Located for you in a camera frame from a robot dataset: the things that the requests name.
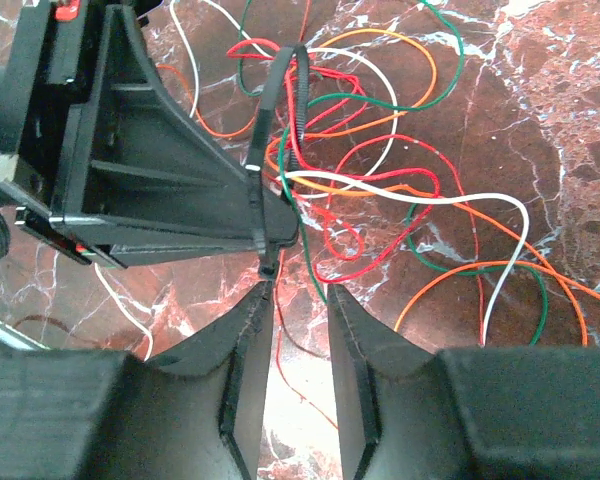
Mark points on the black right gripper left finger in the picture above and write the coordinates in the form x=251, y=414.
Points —
x=195, y=411

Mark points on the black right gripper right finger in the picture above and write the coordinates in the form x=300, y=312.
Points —
x=459, y=413

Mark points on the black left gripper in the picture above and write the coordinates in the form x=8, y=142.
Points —
x=131, y=176

